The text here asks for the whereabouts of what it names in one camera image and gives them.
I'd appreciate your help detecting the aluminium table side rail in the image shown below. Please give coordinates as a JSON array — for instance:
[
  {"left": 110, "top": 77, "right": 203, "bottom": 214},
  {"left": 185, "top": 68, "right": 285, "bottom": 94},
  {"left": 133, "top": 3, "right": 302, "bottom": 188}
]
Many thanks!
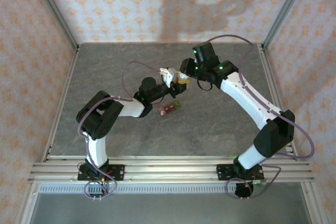
[
  {"left": 258, "top": 45, "right": 300, "bottom": 162},
  {"left": 43, "top": 47, "right": 80, "bottom": 162}
]

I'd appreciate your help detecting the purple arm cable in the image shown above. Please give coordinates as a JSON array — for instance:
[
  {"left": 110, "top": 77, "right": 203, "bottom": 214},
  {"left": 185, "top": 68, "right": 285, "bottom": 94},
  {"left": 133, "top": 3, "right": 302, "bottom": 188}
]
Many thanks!
[
  {"left": 206, "top": 34, "right": 316, "bottom": 183},
  {"left": 78, "top": 61, "right": 162, "bottom": 183}
]

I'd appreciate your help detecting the aluminium frame post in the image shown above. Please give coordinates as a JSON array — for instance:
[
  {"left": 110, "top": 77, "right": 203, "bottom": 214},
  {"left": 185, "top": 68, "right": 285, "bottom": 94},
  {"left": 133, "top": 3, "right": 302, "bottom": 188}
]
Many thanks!
[
  {"left": 28, "top": 0, "right": 80, "bottom": 51},
  {"left": 261, "top": 0, "right": 313, "bottom": 50}
]

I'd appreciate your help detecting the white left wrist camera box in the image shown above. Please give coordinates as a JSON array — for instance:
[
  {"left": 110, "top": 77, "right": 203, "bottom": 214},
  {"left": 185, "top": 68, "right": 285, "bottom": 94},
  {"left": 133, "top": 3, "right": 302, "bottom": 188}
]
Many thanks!
[{"left": 159, "top": 67, "right": 180, "bottom": 89}]

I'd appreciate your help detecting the red pill organizer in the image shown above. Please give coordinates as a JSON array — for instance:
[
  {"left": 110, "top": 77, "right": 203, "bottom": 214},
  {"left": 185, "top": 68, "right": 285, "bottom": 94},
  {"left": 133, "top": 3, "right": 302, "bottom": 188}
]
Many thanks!
[{"left": 156, "top": 102, "right": 177, "bottom": 118}]

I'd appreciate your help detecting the green circuit board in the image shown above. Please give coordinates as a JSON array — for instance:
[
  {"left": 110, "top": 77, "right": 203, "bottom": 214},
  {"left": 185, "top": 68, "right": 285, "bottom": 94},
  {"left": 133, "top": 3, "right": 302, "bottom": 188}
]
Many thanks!
[{"left": 251, "top": 179, "right": 267, "bottom": 190}]

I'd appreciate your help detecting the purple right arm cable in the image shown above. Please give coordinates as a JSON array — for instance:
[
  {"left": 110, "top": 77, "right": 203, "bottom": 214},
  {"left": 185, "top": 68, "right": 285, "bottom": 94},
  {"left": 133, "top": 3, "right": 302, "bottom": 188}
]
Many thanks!
[{"left": 206, "top": 34, "right": 316, "bottom": 183}]

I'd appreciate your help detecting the aluminium base rail beam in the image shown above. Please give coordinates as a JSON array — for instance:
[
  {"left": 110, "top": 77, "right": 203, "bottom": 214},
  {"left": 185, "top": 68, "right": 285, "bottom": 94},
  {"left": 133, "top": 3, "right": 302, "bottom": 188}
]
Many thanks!
[{"left": 27, "top": 155, "right": 316, "bottom": 184}]

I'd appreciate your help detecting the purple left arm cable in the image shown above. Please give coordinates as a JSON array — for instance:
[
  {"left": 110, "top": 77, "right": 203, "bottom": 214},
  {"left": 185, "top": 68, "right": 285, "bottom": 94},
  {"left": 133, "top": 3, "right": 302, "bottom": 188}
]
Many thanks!
[{"left": 78, "top": 61, "right": 162, "bottom": 183}]

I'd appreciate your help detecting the white slotted cable duct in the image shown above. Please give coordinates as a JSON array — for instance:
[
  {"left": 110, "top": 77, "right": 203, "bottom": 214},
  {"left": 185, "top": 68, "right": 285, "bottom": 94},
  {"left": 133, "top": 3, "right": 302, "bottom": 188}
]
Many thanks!
[{"left": 38, "top": 183, "right": 305, "bottom": 195}]

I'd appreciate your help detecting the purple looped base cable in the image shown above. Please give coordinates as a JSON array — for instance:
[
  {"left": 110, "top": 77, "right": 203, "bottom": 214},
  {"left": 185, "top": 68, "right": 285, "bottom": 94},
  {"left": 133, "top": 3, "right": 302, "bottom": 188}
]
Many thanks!
[
  {"left": 83, "top": 180, "right": 118, "bottom": 200},
  {"left": 225, "top": 174, "right": 278, "bottom": 200}
]

